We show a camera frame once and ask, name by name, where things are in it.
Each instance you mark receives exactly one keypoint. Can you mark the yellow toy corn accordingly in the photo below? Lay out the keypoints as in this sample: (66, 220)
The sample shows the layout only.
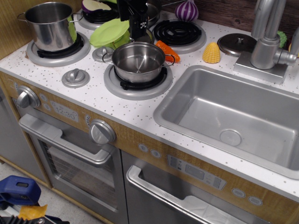
(212, 53)

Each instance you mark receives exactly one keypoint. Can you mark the dishwasher door with handle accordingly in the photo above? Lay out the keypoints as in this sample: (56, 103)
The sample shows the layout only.
(157, 197)

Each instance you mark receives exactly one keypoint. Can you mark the blue clamp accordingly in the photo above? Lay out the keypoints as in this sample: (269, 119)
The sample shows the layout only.
(16, 190)

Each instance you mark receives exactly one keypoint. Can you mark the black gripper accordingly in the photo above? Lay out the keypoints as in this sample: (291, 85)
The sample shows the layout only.
(134, 11)

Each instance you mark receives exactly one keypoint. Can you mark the oven door with handle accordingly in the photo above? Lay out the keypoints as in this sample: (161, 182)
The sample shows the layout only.
(89, 174)

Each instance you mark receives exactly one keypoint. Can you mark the front left burner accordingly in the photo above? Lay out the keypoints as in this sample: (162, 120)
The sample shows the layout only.
(61, 58)

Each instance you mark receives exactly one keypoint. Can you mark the orange toy carrot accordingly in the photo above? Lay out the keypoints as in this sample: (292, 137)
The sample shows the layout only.
(170, 54)

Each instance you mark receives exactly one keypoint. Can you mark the grey countertop knob front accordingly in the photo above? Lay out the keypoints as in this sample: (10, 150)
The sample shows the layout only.
(75, 78)

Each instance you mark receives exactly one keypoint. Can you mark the purple toy onion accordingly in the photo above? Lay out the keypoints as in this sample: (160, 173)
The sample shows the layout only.
(187, 11)

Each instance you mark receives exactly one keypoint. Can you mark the left oven dial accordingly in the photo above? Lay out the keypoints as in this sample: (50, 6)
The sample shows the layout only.
(26, 98)

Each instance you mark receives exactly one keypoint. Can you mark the front right burner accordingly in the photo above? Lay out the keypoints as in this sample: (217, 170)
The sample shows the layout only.
(121, 88)

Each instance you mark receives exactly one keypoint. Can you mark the silver toy faucet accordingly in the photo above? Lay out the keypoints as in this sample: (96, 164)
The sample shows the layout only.
(268, 61)

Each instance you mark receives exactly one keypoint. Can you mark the steel pot lid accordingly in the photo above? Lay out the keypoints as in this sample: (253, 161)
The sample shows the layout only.
(234, 44)

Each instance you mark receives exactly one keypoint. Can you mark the burner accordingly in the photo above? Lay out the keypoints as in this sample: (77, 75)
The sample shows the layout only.
(61, 58)
(182, 37)
(95, 19)
(121, 88)

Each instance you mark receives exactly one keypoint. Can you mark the oven dial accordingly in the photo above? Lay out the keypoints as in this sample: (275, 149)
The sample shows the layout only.
(101, 133)
(26, 98)

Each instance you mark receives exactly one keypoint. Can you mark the green toy vegetable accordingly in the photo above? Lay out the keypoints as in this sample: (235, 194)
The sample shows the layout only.
(283, 38)

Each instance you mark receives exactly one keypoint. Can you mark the small steel pan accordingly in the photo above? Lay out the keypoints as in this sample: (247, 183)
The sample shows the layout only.
(137, 62)

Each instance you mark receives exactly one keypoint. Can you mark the green plastic plate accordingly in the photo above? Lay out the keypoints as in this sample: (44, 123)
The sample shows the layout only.
(112, 34)

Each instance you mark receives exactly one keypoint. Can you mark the toy eggplant slice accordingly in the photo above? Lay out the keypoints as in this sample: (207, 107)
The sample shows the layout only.
(90, 6)

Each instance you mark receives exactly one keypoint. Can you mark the grey countertop knob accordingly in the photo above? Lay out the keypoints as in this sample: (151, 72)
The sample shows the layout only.
(102, 53)
(75, 78)

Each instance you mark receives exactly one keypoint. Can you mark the grey countertop knob back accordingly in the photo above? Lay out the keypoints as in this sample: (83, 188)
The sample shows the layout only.
(102, 53)

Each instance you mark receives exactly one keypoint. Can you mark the tall steel pot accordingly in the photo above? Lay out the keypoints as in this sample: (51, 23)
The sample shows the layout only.
(52, 27)

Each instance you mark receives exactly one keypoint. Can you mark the back right burner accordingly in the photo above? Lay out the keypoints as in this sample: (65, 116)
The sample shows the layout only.
(182, 37)

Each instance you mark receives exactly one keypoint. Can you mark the steel pan at back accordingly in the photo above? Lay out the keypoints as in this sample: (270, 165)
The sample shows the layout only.
(154, 9)

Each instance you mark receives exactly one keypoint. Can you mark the right oven dial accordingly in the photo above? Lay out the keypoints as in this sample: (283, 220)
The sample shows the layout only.
(101, 133)

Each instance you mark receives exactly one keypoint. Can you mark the grey toy sink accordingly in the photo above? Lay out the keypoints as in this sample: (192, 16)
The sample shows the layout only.
(253, 121)

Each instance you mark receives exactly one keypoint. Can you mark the back left burner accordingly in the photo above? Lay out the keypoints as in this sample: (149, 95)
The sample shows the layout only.
(95, 19)

